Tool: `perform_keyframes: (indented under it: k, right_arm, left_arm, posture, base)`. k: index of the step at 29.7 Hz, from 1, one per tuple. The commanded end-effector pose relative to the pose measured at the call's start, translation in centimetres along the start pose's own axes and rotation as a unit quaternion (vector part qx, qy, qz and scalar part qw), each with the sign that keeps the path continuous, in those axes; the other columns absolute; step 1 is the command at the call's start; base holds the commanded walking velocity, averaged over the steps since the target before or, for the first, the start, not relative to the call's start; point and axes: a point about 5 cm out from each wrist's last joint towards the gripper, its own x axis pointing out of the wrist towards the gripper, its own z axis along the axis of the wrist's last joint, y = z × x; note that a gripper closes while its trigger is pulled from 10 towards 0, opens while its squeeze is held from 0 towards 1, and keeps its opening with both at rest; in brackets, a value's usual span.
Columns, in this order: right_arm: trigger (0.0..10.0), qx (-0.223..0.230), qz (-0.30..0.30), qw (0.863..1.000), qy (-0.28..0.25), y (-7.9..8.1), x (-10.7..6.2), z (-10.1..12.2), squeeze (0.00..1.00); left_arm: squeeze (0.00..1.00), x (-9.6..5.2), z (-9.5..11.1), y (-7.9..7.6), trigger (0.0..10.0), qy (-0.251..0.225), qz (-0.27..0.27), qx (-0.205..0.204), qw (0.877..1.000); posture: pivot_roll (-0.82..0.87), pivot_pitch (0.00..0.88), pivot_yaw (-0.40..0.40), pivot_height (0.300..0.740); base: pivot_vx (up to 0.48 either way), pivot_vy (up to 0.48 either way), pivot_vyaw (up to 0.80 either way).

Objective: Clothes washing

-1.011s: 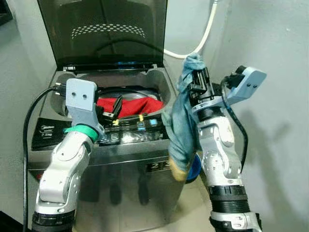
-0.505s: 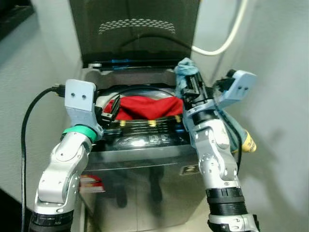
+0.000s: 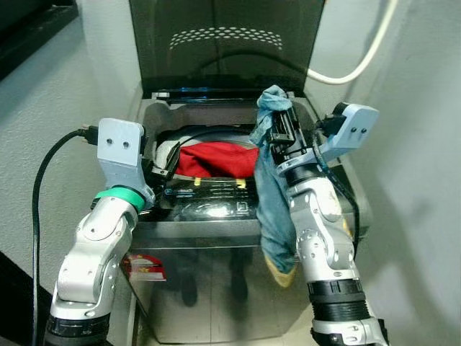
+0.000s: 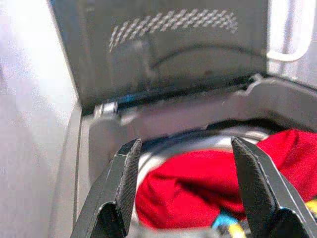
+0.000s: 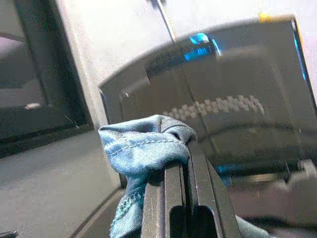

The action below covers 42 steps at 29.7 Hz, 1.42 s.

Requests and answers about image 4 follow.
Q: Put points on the blue yellow patterned cloth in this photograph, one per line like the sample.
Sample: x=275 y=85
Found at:
x=230 y=223

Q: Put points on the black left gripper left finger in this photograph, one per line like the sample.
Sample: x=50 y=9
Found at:
x=114 y=188

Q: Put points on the dark transparent washer lid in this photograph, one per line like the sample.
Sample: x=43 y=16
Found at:
x=173 y=54

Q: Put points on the grey top-load washing machine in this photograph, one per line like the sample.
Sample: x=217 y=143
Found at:
x=173 y=119

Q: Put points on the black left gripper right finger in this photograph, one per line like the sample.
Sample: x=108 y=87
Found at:
x=262 y=188

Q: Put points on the red garment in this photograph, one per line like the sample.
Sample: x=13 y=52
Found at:
x=193 y=188

